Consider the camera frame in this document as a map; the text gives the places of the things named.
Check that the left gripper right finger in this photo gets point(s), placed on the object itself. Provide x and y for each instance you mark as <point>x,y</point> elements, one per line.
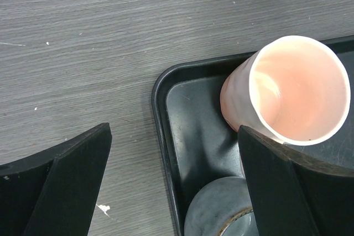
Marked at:
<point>293,193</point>

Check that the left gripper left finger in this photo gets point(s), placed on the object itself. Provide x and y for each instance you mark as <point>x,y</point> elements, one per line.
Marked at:
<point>54,191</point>

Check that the grey ceramic mug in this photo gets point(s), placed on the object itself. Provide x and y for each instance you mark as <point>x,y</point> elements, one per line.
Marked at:
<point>223,207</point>

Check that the pink ceramic mug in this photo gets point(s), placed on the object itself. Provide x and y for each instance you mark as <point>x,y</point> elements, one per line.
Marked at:
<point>294,90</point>

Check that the black plastic tray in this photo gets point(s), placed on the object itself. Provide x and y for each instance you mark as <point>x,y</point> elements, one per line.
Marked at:
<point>196,144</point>

